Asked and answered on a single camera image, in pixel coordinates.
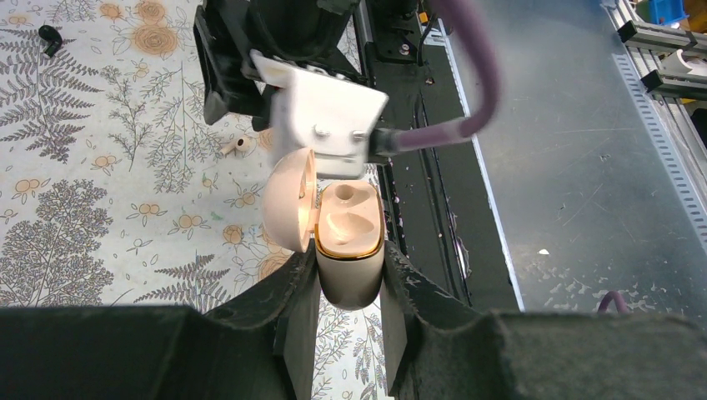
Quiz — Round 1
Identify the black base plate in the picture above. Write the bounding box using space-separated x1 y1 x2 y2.
354 1 524 311

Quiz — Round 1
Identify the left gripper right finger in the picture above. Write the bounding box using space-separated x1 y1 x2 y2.
380 242 706 399

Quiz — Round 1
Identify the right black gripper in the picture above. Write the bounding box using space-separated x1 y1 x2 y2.
193 0 367 130

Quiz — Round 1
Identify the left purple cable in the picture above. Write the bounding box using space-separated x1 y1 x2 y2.
596 291 631 316

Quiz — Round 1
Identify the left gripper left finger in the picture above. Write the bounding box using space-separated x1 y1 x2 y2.
1 251 320 399

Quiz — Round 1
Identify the beige earbud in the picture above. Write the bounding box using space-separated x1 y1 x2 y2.
220 136 253 157

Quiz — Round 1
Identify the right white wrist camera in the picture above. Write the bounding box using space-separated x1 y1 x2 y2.
250 50 389 179

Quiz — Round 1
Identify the beige earbud charging case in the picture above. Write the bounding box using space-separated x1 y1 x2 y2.
263 147 385 311

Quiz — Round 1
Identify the purple cable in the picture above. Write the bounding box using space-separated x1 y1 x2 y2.
369 0 503 156
596 291 631 316

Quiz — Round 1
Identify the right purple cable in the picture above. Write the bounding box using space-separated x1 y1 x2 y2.
369 0 503 156

